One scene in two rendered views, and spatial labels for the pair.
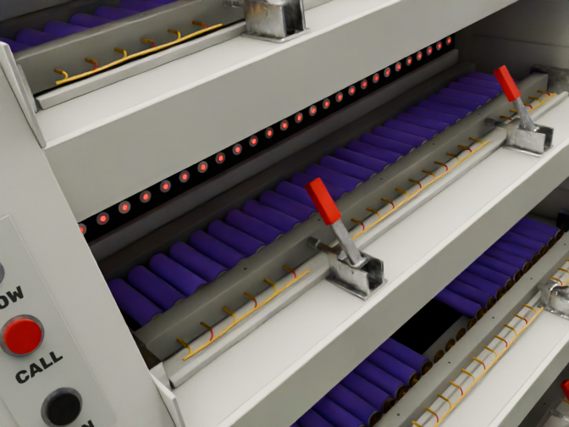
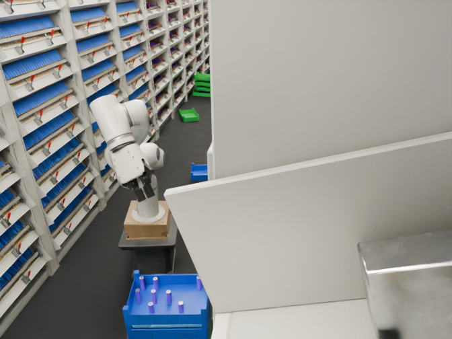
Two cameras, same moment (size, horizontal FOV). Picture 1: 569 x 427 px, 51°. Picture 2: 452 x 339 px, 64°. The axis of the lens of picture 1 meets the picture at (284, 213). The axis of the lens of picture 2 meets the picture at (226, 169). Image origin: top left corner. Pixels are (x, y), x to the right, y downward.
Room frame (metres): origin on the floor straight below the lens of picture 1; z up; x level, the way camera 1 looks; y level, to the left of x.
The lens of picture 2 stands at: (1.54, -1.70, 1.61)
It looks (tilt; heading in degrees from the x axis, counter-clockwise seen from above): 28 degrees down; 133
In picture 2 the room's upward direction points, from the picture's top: 1 degrees counter-clockwise
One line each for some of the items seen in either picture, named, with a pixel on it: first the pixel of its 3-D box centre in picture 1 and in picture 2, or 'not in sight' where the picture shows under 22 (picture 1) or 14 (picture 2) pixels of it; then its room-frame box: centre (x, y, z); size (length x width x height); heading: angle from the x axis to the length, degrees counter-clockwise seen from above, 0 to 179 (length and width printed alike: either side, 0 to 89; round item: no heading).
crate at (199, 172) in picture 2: not in sight; (208, 171); (-0.57, 0.35, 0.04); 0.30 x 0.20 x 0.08; 44
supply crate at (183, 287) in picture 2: not in sight; (169, 295); (0.69, -1.11, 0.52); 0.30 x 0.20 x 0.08; 43
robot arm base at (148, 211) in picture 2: not in sight; (147, 200); (0.02, -0.71, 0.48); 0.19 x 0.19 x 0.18
